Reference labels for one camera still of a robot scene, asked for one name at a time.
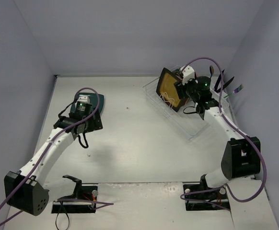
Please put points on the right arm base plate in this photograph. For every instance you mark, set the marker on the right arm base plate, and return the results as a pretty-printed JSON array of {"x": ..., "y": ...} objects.
[{"x": 203, "y": 199}]

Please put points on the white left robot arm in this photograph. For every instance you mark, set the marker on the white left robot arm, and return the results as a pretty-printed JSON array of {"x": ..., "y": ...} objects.
[{"x": 27, "y": 189}]

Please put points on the yellow square plate black rim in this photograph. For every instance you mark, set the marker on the yellow square plate black rim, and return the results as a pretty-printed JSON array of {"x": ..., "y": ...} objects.
[{"x": 167, "y": 91}]

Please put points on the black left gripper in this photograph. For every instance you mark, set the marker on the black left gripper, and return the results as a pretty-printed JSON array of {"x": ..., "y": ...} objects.
[{"x": 94, "y": 120}]

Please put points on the dark blue spoon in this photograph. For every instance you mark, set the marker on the dark blue spoon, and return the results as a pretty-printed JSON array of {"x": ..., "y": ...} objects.
[{"x": 211, "y": 70}]

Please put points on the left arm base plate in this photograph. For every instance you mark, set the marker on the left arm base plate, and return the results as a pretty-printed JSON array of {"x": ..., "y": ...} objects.
[{"x": 89, "y": 193}]

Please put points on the blue knife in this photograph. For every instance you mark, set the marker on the blue knife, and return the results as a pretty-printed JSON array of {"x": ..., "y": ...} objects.
[{"x": 218, "y": 81}]

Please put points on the black knife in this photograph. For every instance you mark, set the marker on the black knife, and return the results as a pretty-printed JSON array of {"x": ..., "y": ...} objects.
[{"x": 228, "y": 83}]

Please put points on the iridescent fork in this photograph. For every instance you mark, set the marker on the iridescent fork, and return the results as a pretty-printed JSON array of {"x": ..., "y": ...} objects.
[{"x": 235, "y": 91}]

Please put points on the white cutlery holder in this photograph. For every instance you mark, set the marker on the white cutlery holder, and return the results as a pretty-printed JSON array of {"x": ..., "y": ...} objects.
[{"x": 215, "y": 95}]

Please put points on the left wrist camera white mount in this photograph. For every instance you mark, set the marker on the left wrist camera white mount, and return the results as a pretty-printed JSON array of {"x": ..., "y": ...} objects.
[{"x": 82, "y": 99}]

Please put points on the light green flower plate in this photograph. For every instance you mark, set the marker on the light green flower plate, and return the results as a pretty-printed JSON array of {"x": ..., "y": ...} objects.
[{"x": 178, "y": 73}]

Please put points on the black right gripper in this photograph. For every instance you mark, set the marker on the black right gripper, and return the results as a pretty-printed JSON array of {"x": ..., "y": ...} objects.
[{"x": 180, "y": 88}]

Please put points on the clear wire dish rack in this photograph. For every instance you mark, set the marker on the clear wire dish rack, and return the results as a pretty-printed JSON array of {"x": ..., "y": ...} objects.
[{"x": 190, "y": 125}]

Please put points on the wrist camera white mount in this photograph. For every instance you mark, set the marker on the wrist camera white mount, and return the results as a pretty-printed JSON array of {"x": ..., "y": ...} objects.
[
  {"x": 188, "y": 74},
  {"x": 82, "y": 99}
]

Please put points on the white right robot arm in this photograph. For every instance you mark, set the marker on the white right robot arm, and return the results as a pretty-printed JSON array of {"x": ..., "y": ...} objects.
[{"x": 240, "y": 158}]

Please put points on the dark teal square plate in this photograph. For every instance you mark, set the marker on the dark teal square plate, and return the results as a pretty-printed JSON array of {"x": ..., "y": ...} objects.
[{"x": 94, "y": 100}]

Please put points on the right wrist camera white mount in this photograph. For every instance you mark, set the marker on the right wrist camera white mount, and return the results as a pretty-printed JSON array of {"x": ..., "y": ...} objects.
[{"x": 188, "y": 74}]

